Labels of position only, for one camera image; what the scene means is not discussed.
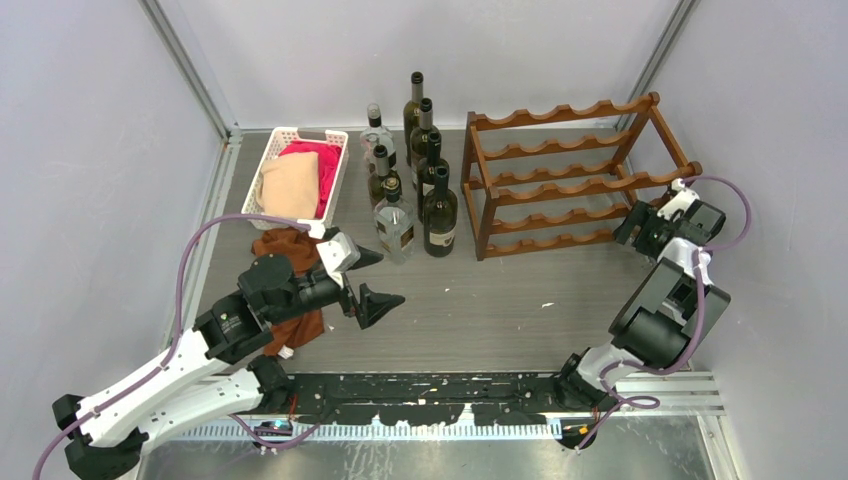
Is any dark wine bottle back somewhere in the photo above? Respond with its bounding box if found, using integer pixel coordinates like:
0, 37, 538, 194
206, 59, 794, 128
403, 71, 424, 148

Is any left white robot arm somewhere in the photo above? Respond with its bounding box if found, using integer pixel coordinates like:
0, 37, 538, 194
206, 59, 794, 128
52, 230, 405, 479

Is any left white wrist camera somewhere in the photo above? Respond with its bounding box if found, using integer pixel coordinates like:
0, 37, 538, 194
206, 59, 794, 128
316, 232, 361, 288

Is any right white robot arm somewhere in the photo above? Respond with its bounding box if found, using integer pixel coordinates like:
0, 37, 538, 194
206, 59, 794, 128
553, 199, 731, 411

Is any dark wine bottle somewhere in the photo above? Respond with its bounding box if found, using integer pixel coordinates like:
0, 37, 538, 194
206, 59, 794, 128
423, 166, 458, 258
403, 71, 424, 148
410, 97, 434, 189
417, 130, 448, 221

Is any brown cloth on table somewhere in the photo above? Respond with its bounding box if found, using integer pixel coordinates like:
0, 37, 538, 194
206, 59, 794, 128
251, 227, 325, 357

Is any brown bottle gold cap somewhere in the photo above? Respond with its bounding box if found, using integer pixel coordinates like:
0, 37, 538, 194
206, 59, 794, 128
368, 144, 402, 207

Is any white plastic basket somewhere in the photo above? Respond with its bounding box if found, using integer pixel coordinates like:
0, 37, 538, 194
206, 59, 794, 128
241, 127, 349, 239

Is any beige folded cloth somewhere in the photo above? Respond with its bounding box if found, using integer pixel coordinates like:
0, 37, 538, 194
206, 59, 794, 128
258, 152, 320, 219

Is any brown wooden wine rack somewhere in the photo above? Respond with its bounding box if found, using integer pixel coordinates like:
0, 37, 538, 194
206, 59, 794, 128
460, 92, 703, 260

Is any clear bottle black cap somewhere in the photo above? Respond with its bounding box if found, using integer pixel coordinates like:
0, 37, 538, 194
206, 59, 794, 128
360, 103, 397, 172

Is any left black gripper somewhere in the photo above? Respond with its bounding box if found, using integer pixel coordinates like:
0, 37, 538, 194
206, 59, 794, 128
267, 245, 405, 327

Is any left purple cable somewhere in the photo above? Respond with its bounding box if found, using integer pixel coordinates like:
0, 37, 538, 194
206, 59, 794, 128
31, 213, 326, 480

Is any clear square liquor bottle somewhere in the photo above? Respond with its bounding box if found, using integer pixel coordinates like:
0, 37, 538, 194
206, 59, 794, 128
374, 177, 414, 264

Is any pink red cloth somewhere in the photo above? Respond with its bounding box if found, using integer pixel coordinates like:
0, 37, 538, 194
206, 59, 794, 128
278, 140, 342, 218

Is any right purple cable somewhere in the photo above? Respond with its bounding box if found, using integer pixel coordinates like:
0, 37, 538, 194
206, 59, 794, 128
576, 174, 754, 452

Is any dark wine bottle front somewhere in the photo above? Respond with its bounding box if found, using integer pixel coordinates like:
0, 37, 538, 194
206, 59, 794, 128
423, 166, 458, 258

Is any purple cable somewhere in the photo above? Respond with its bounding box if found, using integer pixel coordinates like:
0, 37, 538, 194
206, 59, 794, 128
31, 213, 326, 480
576, 174, 754, 452

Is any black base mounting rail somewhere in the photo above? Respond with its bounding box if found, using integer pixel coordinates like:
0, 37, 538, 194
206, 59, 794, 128
248, 372, 612, 426

